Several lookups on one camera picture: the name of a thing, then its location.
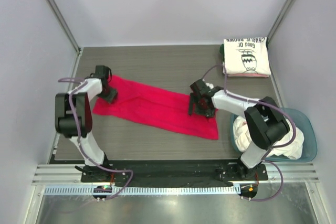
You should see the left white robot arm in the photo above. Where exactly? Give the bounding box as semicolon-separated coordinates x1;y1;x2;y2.
55;65;118;182

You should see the aluminium rail frame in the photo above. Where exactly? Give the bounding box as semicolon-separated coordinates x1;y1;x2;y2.
32;162;319;185

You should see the red t shirt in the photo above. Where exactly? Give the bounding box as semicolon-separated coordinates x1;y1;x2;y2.
93;76;219;140

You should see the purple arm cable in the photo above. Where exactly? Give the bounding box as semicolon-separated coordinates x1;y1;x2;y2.
57;77;134;200
202;63;299;203

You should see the aluminium corner post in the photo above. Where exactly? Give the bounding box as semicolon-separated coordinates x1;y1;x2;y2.
31;0;82;56
268;0;296;44

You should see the left aluminium corner post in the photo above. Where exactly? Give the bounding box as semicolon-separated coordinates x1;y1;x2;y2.
31;0;82;56

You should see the right aluminium corner post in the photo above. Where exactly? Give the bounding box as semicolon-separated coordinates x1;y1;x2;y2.
268;0;296;44

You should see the folded pink t shirt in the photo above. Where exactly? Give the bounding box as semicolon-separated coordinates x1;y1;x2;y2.
228;73;270;78

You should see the crumpled white t shirt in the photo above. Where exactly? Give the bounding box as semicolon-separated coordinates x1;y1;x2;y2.
232;116;305;160

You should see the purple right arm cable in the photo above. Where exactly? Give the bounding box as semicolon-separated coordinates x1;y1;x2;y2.
202;63;299;203

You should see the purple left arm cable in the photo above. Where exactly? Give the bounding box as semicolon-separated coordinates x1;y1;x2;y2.
57;77;134;200

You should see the blue plastic basket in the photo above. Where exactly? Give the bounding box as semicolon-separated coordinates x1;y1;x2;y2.
229;108;317;163

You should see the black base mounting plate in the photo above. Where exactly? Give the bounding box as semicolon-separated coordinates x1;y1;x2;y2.
75;159;268;188

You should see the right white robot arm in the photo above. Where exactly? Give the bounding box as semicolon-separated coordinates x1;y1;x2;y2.
188;79;295;180

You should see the folded white printed t shirt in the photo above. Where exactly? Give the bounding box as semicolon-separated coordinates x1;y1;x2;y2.
223;37;271;75

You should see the folded dark green t shirt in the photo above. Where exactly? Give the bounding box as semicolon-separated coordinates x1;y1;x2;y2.
219;44;225;62

